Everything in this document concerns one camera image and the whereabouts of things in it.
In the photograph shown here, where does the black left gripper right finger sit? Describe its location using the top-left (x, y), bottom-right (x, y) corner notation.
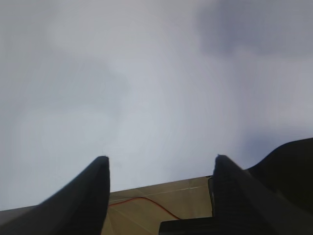
top-left (212, 155), bottom-right (313, 235)

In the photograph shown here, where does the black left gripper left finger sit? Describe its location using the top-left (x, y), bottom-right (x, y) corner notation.
top-left (0, 156), bottom-right (110, 235)

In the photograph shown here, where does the red cable on floor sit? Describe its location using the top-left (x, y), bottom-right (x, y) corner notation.
top-left (109, 196), bottom-right (180, 220)

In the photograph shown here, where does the grey black robot base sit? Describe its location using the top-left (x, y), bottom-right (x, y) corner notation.
top-left (159, 139), bottom-right (313, 235)

